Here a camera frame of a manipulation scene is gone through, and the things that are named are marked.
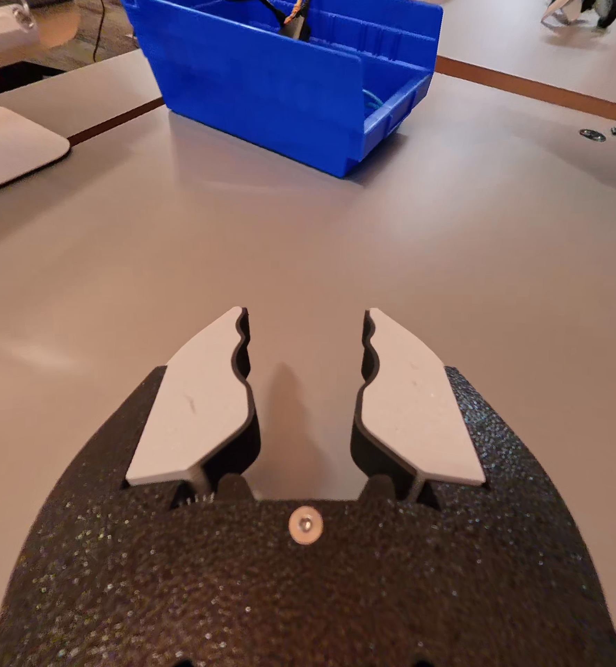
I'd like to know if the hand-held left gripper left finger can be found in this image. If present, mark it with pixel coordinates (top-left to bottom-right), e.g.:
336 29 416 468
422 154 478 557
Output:
124 306 262 493

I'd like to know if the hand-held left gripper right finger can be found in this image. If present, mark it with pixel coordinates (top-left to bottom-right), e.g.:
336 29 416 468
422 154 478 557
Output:
350 307 487 502

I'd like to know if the blue plastic bin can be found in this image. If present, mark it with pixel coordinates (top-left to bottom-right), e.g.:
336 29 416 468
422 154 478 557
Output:
120 0 444 179

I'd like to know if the white monitor stand base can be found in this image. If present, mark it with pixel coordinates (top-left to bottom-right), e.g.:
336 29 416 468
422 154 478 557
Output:
0 104 72 200

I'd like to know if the black and white object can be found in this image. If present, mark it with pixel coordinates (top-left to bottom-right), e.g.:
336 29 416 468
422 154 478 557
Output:
540 0 616 29

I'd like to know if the thin black floor cable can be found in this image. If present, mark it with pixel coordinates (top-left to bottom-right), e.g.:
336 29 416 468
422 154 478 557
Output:
91 0 106 60

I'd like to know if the black network switch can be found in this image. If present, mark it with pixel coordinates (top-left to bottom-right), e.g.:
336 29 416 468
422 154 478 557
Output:
277 15 311 41

